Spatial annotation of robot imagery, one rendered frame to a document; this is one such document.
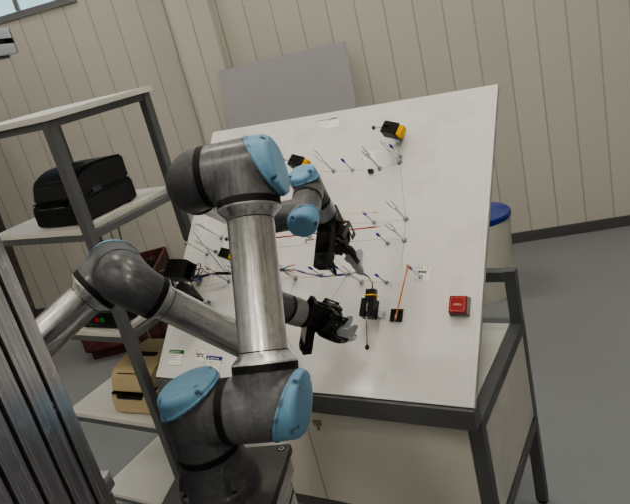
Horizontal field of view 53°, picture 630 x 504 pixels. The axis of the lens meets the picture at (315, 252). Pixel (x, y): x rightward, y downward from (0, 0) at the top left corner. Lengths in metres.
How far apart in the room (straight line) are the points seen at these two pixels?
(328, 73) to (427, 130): 2.54
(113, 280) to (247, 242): 0.36
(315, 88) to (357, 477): 3.10
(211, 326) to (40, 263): 4.95
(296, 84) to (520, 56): 1.59
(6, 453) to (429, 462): 1.33
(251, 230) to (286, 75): 3.65
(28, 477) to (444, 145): 1.56
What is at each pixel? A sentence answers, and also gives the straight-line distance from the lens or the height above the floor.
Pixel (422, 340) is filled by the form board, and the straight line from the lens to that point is 1.87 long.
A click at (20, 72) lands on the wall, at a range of 5.81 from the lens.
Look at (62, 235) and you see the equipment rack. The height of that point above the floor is 1.44.
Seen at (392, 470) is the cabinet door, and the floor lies 0.58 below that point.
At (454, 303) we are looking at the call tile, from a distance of 1.83.
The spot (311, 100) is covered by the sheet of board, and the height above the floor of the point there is 1.44.
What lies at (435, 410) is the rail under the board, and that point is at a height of 0.86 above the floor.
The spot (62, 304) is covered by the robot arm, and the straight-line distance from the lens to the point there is 1.47.
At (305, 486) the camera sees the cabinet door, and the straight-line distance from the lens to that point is 2.34.
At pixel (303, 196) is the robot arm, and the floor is 1.54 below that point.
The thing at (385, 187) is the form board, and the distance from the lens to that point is 2.10.
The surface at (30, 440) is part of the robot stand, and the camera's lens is 1.00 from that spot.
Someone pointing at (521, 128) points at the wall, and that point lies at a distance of 4.93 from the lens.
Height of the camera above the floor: 1.90
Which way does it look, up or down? 19 degrees down
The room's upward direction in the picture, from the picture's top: 14 degrees counter-clockwise
